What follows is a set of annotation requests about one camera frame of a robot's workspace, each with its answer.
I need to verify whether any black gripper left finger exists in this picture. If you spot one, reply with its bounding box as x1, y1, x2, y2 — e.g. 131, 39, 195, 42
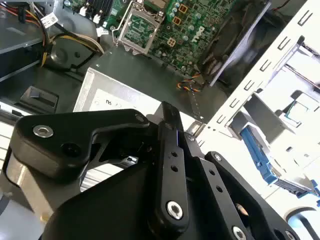
11, 101, 190, 235

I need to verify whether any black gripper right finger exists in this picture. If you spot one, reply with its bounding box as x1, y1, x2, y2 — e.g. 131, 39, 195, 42
184, 132, 301, 240

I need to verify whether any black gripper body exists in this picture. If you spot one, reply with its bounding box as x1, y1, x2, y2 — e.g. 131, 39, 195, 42
42, 163, 208, 240

